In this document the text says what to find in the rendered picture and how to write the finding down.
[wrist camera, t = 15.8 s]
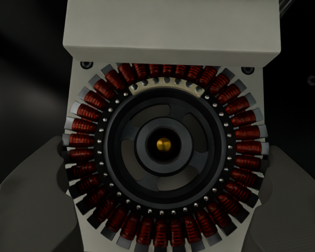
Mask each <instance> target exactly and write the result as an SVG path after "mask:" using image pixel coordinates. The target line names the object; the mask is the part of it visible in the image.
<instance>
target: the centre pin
mask: <svg viewBox="0 0 315 252"><path fill-rule="evenodd" d="M148 147H149V151H150V153H151V154H152V156H153V157H154V158H156V159H158V160H161V161H167V160H170V159H172V158H173V157H174V156H175V155H176V154H177V152H178V149H179V142H178V139H177V138H176V136H175V135H174V134H173V133H171V132H169V131H159V132H156V133H155V134H154V135H153V136H152V137H151V138H150V140H149V144H148Z"/></svg>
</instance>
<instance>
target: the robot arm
mask: <svg viewBox="0 0 315 252"><path fill-rule="evenodd" d="M62 151H67V147H63V146H62V136H55V137H53V138H52V139H50V140H49V141H48V142H47V143H45V144H44V145H43V146H41V147H40V148H39V149H38V150H36V151H35V152H34V153H33V154H31V155H30V156H29V157H28V158H26V159H25V160H24V161H23V162H22V163H20V164H19V165H18V166H17V167H16V168H15V169H14V170H13V171H12V172H11V173H10V174H9V175H8V176H7V177H6V178H5V180H4V181H3V182H2V183H1V184H0V252H84V245H83V240H82V235H81V230H80V225H79V221H78V217H77V212H76V208H75V204H74V200H73V198H72V197H71V196H69V195H67V194H66V192H67V190H68V188H69V186H70V184H69V180H68V176H67V171H66V167H65V165H66V164H65V163H64V159H63V158H62ZM262 160H269V163H268V168H267V169H266V172H265V173H263V176H264V178H263V181H262V184H261V187H260V189H259V192H258V198H259V200H260V202H261V205H259V206H257V207H256V208H255V210H254V212H253V215H252V218H251V221H250V223H249V226H248V229H247V232H246V235H245V237H244V241H243V245H242V249H241V252H315V180H314V179H313V178H312V177H311V176H310V175H309V174H308V173H307V172H306V171H305V170H304V169H302V168H301V167H300V166H299V165H298V164H297V163H296V162H295V161H293V160H292V159H291V158H290V157H289V156H288V155H287V154H286V153H284V152H283V151H282V150H281V149H280V148H279V147H277V146H274V145H271V146H270V145H269V155H263V157H262Z"/></svg>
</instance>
